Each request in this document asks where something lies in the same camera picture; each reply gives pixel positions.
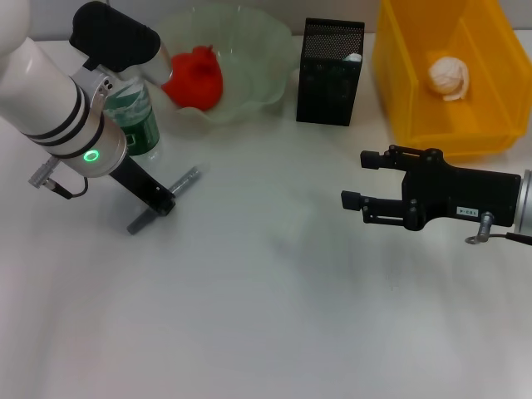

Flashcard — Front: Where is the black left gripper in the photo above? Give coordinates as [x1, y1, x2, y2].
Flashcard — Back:
[110, 156, 178, 216]

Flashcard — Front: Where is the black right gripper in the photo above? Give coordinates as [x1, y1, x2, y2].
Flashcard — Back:
[340, 145, 523, 232]

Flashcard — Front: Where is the grey marker pen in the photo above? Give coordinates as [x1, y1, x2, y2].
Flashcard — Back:
[126, 165, 201, 237]

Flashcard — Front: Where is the clear green-label water bottle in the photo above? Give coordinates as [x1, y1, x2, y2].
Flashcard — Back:
[101, 76, 162, 162]

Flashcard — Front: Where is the red-orange fruit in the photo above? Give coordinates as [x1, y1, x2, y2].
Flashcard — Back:
[160, 44, 224, 112]

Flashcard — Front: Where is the white paper ball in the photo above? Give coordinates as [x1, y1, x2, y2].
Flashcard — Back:
[427, 57, 470, 103]

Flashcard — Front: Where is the black mesh pen holder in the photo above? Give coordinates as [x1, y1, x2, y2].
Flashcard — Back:
[296, 17, 366, 126]

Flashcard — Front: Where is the translucent green fruit bowl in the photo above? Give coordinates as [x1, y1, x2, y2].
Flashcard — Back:
[153, 3, 292, 126]

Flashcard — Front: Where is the yellow plastic bin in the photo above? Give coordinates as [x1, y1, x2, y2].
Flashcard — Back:
[371, 0, 532, 161]

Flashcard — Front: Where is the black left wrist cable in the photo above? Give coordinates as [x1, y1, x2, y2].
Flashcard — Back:
[27, 155, 91, 200]

